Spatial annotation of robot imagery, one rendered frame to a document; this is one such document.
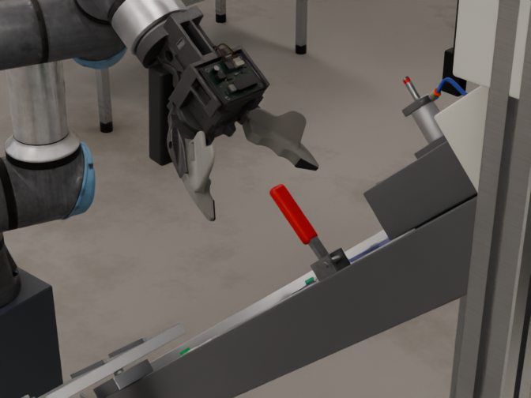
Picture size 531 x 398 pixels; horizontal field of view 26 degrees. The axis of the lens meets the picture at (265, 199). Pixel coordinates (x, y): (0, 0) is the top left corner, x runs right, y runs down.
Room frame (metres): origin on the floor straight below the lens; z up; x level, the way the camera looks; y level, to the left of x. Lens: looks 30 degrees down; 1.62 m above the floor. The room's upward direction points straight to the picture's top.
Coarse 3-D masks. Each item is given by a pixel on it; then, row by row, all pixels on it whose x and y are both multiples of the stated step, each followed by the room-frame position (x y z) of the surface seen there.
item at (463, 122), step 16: (464, 96) 0.76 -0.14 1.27; (480, 96) 0.75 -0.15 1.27; (448, 112) 0.77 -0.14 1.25; (464, 112) 0.76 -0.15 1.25; (480, 112) 0.75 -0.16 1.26; (448, 128) 0.76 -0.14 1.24; (464, 128) 0.75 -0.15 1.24; (480, 128) 0.74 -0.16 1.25; (464, 144) 0.75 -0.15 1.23; (480, 144) 0.74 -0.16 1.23; (464, 160) 0.75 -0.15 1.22; (480, 160) 0.74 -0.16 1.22
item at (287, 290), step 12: (372, 240) 1.40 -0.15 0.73; (348, 252) 1.37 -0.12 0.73; (360, 252) 1.38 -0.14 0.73; (300, 276) 1.30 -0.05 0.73; (288, 288) 1.28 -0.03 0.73; (300, 288) 1.29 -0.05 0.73; (264, 300) 1.25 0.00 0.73; (276, 300) 1.26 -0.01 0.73; (240, 312) 1.22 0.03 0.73; (252, 312) 1.23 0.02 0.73; (228, 324) 1.20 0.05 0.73; (204, 336) 1.17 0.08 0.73; (180, 348) 1.15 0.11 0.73; (156, 360) 1.12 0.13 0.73; (168, 360) 1.13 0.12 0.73
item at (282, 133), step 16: (256, 112) 1.08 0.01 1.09; (288, 112) 1.07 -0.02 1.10; (256, 128) 1.08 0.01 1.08; (272, 128) 1.08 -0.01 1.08; (288, 128) 1.07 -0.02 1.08; (304, 128) 1.07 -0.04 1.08; (256, 144) 1.08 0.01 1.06; (272, 144) 1.08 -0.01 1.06; (288, 144) 1.08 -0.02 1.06; (304, 160) 1.07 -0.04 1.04
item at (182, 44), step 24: (168, 24) 1.09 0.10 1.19; (192, 24) 1.09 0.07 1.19; (144, 48) 1.09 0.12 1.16; (168, 48) 1.10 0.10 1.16; (192, 48) 1.07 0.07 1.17; (216, 48) 1.09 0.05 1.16; (240, 48) 1.09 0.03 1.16; (192, 72) 1.04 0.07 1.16; (216, 72) 1.05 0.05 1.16; (240, 72) 1.06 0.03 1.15; (192, 96) 1.06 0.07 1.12; (216, 96) 1.03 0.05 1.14; (240, 96) 1.04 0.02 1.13; (192, 120) 1.05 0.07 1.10; (216, 120) 1.03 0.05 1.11
